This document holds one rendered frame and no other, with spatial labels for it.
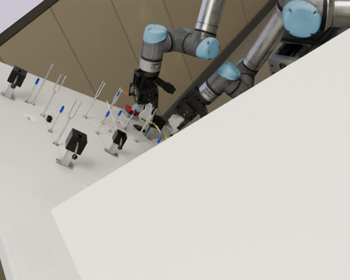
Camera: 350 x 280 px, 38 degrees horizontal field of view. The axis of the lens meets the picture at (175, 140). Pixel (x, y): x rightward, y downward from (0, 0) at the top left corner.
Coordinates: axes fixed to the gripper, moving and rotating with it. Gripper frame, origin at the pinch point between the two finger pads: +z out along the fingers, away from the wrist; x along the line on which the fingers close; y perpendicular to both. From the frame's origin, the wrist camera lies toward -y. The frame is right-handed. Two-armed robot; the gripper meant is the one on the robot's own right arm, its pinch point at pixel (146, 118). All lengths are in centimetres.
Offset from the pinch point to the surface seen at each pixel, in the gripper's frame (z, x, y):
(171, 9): 12, -150, -106
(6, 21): 4, -115, 17
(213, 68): 59, -149, -154
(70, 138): -23, 39, 47
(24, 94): -12.8, -4.5, 44.4
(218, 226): -55, 107, 60
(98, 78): 45, -123, -42
